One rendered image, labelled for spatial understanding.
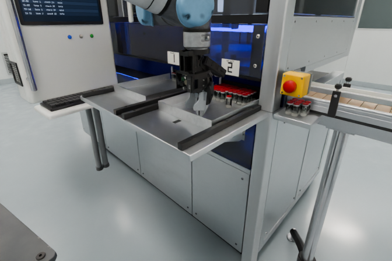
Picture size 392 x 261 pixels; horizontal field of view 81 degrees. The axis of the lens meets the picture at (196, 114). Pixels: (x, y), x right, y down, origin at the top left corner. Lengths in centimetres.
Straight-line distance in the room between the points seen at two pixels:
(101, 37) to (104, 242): 119
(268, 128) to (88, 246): 121
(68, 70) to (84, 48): 15
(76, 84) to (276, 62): 107
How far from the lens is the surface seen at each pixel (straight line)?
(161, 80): 128
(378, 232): 191
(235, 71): 91
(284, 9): 81
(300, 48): 97
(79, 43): 144
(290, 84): 77
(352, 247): 173
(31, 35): 136
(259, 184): 103
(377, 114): 89
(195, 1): 44
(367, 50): 541
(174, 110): 79
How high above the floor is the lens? 119
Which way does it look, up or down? 22 degrees down
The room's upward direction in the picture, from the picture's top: straight up
